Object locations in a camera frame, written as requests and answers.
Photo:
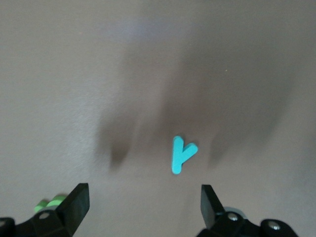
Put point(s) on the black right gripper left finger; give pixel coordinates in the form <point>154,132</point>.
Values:
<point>74,205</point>

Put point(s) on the green foam letter g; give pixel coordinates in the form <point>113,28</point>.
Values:
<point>49,204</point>

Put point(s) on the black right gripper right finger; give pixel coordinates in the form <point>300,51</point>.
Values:
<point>212,209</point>

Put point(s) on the teal foam letter y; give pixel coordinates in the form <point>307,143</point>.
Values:
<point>177,158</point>

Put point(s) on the brown table mat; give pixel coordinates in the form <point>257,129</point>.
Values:
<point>74,74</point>

